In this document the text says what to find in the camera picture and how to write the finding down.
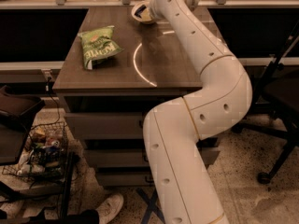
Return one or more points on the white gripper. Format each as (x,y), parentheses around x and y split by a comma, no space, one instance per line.
(151,11)

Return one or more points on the blue rxbar blueberry bar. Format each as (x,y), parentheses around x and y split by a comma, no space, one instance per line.
(140,10)

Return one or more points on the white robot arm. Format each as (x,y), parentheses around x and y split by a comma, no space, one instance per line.
(184,188)

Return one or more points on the white paper bowl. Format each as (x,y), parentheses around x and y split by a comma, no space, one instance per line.
(145,18)

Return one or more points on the green kettle chips bag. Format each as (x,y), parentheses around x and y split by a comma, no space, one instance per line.
(97,46)

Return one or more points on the grey drawer cabinet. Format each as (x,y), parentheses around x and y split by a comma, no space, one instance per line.
(152,68)

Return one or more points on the top grey drawer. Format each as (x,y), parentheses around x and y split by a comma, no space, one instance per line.
(100,126)

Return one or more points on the grey drawer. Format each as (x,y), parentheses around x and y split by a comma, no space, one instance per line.
(100,126)
(117,158)
(122,177)

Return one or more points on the middle grey drawer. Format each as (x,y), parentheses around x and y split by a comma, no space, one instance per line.
(117,158)

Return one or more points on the black office chair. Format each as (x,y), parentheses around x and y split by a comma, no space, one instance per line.
(282,97)

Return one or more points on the dark brown chair left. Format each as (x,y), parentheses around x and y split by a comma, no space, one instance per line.
(17,114)

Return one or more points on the bottom grey drawer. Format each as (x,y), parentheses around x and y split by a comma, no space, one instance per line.
(122,177)

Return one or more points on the white sneaker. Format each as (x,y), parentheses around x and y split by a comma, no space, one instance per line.
(110,208)

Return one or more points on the wire basket with snacks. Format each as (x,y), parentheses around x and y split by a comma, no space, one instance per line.
(44,155)

